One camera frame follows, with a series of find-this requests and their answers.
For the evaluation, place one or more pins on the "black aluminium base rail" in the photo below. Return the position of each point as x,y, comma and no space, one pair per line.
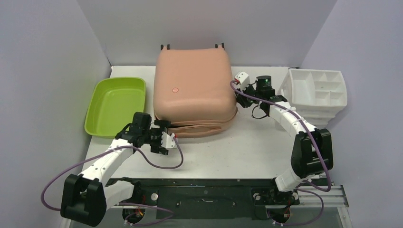
165,199

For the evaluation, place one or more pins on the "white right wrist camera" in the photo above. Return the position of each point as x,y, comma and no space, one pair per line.
242,79

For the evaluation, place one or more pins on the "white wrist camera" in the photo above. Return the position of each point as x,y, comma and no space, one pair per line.
242,79
168,140

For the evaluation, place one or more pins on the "white plastic drawer organizer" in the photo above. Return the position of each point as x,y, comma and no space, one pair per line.
317,95

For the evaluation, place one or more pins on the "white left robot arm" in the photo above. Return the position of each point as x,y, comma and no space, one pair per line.
104,170

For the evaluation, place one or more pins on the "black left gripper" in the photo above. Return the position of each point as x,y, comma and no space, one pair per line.
164,126

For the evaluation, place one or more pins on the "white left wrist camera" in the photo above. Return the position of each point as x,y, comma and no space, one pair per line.
168,140

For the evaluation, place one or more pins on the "green plastic tray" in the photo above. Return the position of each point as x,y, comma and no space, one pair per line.
113,104

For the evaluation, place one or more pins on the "pink hard-shell suitcase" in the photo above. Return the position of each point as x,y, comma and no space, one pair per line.
192,91

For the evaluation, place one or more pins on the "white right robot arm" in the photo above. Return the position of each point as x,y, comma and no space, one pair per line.
312,152

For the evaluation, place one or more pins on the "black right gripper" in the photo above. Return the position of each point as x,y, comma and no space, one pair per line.
243,99

